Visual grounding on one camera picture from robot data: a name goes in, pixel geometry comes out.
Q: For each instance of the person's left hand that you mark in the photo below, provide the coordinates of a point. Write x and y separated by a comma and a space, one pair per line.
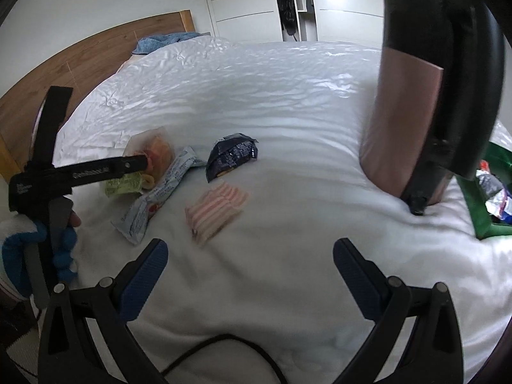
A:
16, 260

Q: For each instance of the black snack packet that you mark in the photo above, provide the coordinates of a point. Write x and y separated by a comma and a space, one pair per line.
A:
232, 156

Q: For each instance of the blue towel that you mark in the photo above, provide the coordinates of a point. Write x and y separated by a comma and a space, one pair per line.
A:
164, 42

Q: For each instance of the clear bag of colourful candy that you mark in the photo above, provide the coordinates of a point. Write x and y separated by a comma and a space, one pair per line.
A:
158, 152

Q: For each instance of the white bed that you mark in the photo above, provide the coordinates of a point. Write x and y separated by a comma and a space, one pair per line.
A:
260, 100

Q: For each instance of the pink and black kettle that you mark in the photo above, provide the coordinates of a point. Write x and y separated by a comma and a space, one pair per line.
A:
400, 108

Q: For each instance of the long grey snack packet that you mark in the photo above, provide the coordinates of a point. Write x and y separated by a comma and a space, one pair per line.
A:
160, 196

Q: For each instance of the white wardrobe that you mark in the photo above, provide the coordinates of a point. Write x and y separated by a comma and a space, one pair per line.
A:
344, 0

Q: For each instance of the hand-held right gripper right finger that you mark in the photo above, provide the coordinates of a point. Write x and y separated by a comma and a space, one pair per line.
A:
358, 280

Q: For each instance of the dark hanging garment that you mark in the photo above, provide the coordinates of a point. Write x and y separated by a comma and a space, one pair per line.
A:
284, 0

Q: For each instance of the pink striped snack packet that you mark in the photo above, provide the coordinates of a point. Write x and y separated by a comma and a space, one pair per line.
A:
216, 212

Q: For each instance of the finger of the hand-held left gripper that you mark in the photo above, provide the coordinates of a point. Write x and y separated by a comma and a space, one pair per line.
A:
134, 165
54, 120

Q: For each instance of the wooden headboard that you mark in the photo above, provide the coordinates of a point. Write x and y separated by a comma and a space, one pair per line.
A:
100, 52

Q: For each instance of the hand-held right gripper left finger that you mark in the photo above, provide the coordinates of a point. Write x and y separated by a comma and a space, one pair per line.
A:
144, 284

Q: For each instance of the green tray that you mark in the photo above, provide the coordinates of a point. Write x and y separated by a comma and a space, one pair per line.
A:
480, 220

